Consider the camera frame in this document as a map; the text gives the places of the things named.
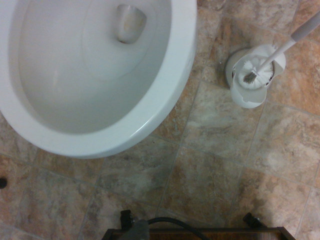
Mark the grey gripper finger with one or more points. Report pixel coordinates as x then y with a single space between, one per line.
142 231

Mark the white toilet brush grey grip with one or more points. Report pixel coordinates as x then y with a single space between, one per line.
275 51

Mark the white toilet bowl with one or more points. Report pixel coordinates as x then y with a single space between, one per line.
162 112

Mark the white toilet brush holder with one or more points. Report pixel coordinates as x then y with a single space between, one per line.
250 100

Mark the black table caster wheel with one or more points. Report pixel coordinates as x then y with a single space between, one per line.
251 218
126 217

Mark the brown wooden table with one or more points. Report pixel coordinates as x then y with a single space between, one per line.
225 235

